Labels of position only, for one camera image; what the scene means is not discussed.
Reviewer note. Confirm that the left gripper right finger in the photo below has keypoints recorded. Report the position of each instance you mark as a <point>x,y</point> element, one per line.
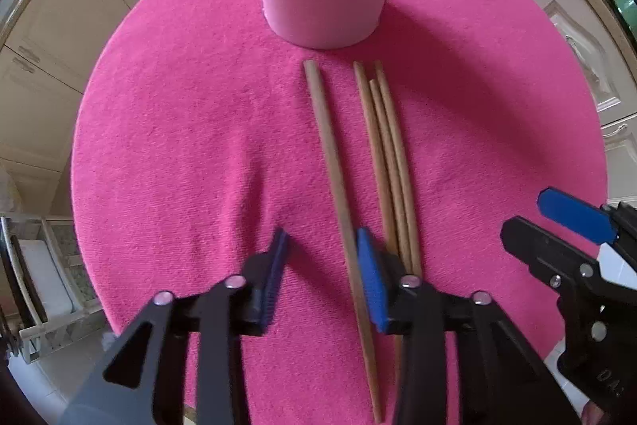
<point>463,360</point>

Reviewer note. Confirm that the wooden chopstick one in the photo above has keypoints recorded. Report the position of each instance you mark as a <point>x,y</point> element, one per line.
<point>345,225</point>

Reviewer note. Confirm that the wooden chopstick three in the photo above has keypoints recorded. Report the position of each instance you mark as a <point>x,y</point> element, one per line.
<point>402,246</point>

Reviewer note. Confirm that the wooden chopstick two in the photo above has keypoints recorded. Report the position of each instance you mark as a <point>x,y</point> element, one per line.
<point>376,149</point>

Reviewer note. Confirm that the wooden chopstick four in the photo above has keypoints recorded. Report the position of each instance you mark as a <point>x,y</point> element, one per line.
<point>403,169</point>

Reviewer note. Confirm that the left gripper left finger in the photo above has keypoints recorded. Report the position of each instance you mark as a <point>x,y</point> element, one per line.
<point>141,379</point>

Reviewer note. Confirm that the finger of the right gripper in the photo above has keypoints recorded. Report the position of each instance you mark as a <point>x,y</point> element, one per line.
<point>542,250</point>
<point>611,225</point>

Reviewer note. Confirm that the pink round tablecloth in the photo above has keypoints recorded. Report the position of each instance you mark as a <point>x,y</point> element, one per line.
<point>196,138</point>

